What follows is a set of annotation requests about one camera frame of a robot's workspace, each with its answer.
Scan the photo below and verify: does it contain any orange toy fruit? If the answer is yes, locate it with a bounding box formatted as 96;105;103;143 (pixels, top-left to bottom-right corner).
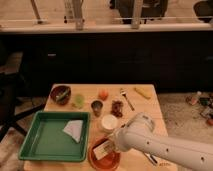
98;89;109;101

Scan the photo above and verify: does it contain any small white bowl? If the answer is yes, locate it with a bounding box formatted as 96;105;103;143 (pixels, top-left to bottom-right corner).
101;115;118;133

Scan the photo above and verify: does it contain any yellow corn toy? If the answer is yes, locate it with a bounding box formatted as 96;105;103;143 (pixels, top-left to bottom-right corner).
134;87;151;99

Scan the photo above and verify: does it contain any green pepper toy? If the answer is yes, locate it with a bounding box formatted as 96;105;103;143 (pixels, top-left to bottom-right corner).
56;89;70;101

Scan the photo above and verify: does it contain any wooden whiteboard eraser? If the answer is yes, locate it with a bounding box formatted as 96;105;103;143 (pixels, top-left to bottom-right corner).
93;140;115;160

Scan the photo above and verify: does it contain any white folded cloth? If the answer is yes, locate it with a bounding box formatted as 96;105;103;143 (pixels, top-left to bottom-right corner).
63;120;83;143

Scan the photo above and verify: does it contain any green plastic tray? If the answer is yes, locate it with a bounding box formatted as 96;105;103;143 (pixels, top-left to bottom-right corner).
18;111;90;162

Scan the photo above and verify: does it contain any dark brown bowl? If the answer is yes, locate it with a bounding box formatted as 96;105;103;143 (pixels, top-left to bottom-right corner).
50;85;71;105

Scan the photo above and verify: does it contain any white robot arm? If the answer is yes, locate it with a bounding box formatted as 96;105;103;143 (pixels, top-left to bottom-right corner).
113;113;213;171

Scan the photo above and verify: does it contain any red bowl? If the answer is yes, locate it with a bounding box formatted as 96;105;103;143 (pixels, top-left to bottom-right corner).
88;138;121;171

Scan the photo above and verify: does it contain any small green cup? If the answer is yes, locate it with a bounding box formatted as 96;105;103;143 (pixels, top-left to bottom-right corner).
73;94;84;109

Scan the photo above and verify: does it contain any brown grape cluster toy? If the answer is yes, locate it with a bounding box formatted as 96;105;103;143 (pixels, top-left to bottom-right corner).
111;101;123;117

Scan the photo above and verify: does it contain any dark long cabinet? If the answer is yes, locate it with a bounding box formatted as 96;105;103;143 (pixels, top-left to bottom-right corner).
0;31;213;96

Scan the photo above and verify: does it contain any black office chair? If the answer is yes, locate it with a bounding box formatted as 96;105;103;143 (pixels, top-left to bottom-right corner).
0;41;45;142

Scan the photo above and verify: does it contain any metal fork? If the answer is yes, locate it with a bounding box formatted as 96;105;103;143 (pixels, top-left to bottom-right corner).
120;88;135;111

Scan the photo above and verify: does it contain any metal cup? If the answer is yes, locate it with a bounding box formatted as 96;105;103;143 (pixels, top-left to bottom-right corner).
91;100;103;117

